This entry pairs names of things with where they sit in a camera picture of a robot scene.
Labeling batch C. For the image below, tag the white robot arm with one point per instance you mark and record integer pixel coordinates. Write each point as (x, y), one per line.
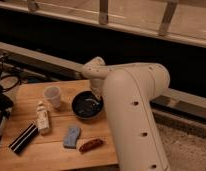
(127, 90)

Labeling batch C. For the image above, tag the dark ceramic bowl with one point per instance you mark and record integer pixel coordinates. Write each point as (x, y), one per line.
(86, 106)

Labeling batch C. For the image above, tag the black striped rectangular block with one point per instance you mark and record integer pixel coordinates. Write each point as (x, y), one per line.
(18, 145)

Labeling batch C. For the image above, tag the brown oblong bar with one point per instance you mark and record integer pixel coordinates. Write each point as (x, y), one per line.
(90, 145)

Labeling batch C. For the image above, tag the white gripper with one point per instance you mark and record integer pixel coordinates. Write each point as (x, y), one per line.
(95, 86)

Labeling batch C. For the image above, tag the metal window railing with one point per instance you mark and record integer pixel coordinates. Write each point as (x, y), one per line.
(182, 21)

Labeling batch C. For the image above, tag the black equipment at left edge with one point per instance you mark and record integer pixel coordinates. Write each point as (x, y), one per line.
(0, 106)

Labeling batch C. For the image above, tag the small white bottle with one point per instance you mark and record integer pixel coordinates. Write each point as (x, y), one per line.
(43, 123)

